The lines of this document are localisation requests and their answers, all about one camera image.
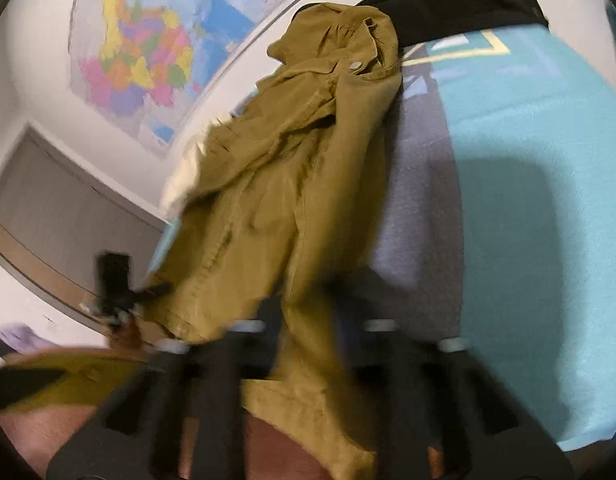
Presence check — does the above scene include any grey wooden headboard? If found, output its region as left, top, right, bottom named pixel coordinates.
left=0, top=128, right=165, bottom=330

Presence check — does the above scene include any left hand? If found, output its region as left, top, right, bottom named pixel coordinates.
left=107, top=313, right=148, bottom=359

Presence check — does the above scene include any black garment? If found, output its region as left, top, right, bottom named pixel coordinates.
left=360, top=0, right=549, bottom=48

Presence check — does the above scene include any olive brown jacket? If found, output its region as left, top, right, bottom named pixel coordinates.
left=0, top=3, right=401, bottom=479

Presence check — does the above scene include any teal grey bed sheet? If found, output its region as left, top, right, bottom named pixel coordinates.
left=147, top=27, right=616, bottom=453

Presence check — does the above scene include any cream crumpled cloth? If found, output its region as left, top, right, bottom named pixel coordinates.
left=158, top=112, right=232, bottom=221

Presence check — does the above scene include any colourful wall map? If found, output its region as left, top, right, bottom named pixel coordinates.
left=67, top=0, right=297, bottom=158

